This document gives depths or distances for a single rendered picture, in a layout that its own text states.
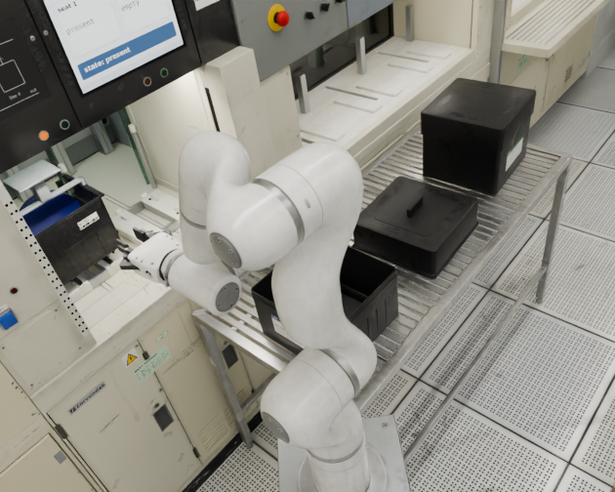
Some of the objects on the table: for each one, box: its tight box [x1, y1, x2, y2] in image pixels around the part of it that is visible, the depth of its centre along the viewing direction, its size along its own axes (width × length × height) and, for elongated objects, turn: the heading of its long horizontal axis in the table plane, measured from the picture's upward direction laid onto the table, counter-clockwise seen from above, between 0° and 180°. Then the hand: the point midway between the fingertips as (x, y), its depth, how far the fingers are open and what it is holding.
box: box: [421, 78, 536, 194], centre depth 194 cm, size 29×29×25 cm
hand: (132, 240), depth 125 cm, fingers open, 4 cm apart
